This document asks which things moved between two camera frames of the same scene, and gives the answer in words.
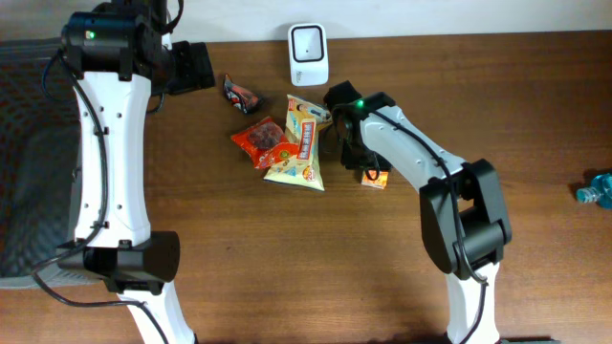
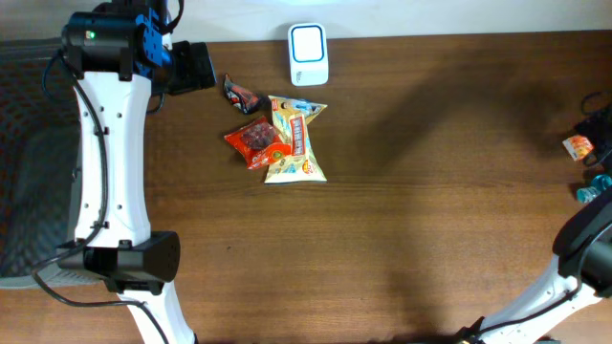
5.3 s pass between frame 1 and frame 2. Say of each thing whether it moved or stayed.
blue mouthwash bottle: stayed
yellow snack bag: moved
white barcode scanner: stayed
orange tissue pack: moved
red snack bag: moved
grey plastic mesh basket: stayed
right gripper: moved
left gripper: stayed
